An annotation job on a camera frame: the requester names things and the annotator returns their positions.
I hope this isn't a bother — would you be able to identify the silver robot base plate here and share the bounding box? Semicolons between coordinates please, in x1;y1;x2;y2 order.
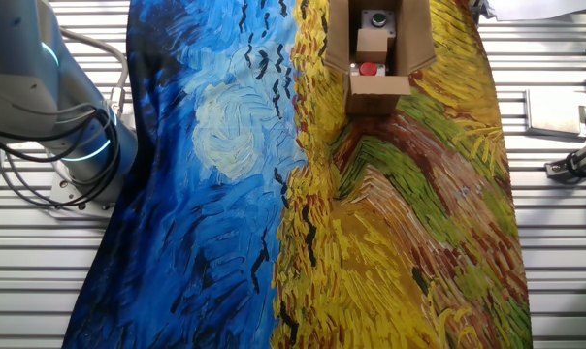
48;164;118;220

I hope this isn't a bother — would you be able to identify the white paper sheet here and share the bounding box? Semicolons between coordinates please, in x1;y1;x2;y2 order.
480;0;586;22

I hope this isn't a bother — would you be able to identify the red push button switch box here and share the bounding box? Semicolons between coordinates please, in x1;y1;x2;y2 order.
348;60;388;79

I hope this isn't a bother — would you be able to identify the grey metal clamp bracket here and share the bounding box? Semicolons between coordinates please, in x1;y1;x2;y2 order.
543;143;586;186

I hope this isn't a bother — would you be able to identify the thick grey robot cable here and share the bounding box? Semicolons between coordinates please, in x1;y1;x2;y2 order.
57;26;131;120

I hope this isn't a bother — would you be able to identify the brown cardboard box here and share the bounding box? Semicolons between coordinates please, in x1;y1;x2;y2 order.
323;0;439;116

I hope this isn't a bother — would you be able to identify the green push button switch box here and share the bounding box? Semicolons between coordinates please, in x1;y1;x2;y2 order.
359;8;398;49

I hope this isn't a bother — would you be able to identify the Van Gogh painting print cloth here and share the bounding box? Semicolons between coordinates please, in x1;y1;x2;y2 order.
62;0;535;349

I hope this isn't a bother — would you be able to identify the grey metal plate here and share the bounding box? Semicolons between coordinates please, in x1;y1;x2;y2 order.
524;86;586;139

